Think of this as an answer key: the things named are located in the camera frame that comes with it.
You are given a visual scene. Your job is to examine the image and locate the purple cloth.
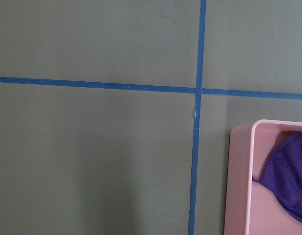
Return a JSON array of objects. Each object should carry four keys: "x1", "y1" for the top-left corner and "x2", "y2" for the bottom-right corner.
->
[{"x1": 252, "y1": 132, "x2": 302, "y2": 223}]

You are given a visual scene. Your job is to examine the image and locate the pink plastic bin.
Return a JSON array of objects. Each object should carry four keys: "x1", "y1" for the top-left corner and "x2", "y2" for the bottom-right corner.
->
[{"x1": 224, "y1": 119, "x2": 302, "y2": 235}]

